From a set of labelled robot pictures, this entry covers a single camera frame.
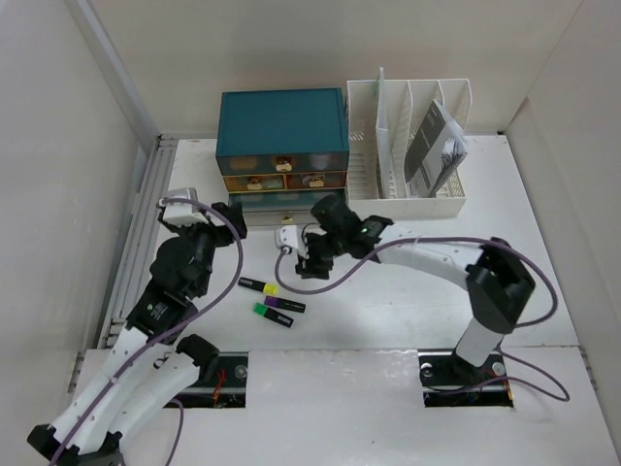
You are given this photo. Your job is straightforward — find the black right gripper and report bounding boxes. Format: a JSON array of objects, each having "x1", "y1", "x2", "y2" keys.
[{"x1": 295, "y1": 231, "x2": 346, "y2": 281}]

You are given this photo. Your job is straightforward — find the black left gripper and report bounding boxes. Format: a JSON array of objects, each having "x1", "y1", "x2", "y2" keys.
[{"x1": 161, "y1": 201, "x2": 244, "y2": 297}]

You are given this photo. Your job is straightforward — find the yellow cap black highlighter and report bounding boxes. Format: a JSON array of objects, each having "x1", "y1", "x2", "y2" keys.
[{"x1": 238, "y1": 277, "x2": 279, "y2": 296}]

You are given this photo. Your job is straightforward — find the purple cap black highlighter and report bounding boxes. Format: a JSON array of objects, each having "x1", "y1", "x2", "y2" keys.
[{"x1": 264, "y1": 295, "x2": 307, "y2": 314}]

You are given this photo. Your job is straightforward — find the green cap black highlighter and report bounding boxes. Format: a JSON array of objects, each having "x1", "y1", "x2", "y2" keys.
[{"x1": 252, "y1": 303, "x2": 294, "y2": 328}]

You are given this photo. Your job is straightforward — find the teal desktop drawer cabinet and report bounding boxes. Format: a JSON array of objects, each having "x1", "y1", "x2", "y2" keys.
[{"x1": 215, "y1": 87, "x2": 350, "y2": 227}]

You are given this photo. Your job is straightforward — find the clear jar of paper clips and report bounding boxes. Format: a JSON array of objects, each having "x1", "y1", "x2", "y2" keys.
[{"x1": 309, "y1": 152, "x2": 332, "y2": 171}]

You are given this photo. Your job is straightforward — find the clear mesh document pouch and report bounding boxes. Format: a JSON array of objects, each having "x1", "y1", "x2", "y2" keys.
[{"x1": 375, "y1": 67, "x2": 392, "y2": 199}]

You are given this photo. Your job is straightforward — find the grey Canon setup guide booklet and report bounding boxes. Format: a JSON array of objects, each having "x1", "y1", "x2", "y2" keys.
[{"x1": 404, "y1": 99, "x2": 469, "y2": 198}]

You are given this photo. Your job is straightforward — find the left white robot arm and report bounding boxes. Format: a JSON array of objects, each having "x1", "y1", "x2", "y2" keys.
[{"x1": 27, "y1": 196, "x2": 247, "y2": 465}]

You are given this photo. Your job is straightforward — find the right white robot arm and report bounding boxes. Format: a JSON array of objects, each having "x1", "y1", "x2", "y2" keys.
[{"x1": 277, "y1": 195, "x2": 535, "y2": 387}]

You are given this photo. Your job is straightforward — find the white perforated file organizer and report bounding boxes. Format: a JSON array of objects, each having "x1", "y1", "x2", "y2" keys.
[{"x1": 346, "y1": 78, "x2": 472, "y2": 220}]

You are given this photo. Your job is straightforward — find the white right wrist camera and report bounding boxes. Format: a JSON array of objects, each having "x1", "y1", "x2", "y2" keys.
[{"x1": 275, "y1": 225, "x2": 309, "y2": 258}]

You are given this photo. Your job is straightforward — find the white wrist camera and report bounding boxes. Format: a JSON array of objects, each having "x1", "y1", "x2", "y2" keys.
[
  {"x1": 275, "y1": 225, "x2": 309, "y2": 258},
  {"x1": 157, "y1": 187, "x2": 207, "y2": 227}
]

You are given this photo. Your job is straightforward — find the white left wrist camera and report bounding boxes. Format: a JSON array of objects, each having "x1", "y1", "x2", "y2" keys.
[{"x1": 157, "y1": 187, "x2": 207, "y2": 227}]

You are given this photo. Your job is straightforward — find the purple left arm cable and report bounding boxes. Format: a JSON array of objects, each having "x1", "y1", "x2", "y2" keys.
[{"x1": 50, "y1": 197, "x2": 245, "y2": 466}]

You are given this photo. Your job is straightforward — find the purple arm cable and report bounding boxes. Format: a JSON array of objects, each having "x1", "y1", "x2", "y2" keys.
[
  {"x1": 274, "y1": 235, "x2": 572, "y2": 403},
  {"x1": 50, "y1": 197, "x2": 245, "y2": 466}
]

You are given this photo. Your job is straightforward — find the aluminium frame rail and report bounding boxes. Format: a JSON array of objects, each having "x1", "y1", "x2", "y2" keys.
[{"x1": 66, "y1": 1, "x2": 175, "y2": 350}]

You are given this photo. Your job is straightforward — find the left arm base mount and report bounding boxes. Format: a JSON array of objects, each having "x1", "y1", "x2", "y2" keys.
[{"x1": 175, "y1": 352, "x2": 249, "y2": 409}]

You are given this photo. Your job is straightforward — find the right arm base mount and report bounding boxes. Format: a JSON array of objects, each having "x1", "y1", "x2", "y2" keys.
[{"x1": 418, "y1": 349, "x2": 513, "y2": 408}]

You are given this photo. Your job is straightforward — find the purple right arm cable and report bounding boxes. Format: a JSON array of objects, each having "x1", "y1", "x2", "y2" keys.
[{"x1": 274, "y1": 235, "x2": 572, "y2": 403}]

